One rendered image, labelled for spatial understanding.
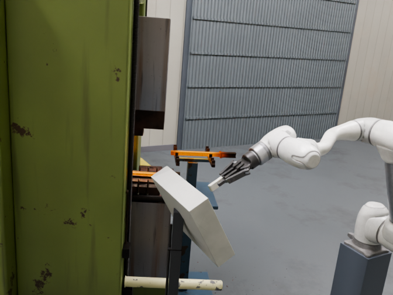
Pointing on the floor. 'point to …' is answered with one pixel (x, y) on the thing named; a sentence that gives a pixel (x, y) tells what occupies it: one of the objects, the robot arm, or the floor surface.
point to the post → (178, 222)
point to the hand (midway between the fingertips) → (216, 184)
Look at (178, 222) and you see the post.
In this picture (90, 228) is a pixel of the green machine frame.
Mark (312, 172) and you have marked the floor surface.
